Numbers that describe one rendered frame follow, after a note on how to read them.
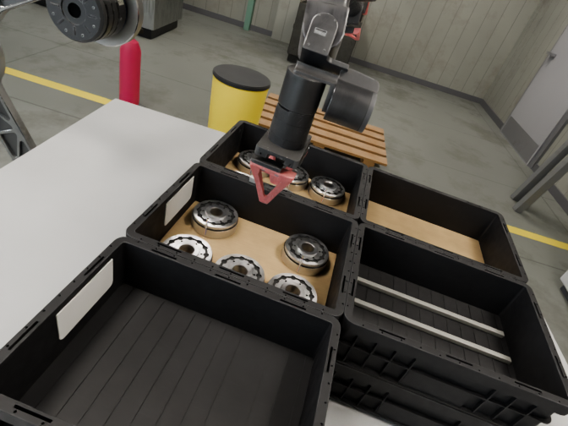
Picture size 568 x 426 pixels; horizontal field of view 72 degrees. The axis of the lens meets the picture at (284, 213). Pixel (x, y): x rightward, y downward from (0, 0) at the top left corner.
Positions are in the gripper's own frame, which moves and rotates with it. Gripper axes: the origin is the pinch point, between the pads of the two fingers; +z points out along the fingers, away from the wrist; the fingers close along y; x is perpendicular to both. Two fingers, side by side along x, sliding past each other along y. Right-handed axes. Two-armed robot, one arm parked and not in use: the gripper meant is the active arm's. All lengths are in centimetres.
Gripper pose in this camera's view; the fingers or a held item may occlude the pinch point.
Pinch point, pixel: (270, 188)
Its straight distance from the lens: 63.7
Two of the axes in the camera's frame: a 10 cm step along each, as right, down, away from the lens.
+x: -9.3, -3.7, 0.4
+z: -2.8, 7.6, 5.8
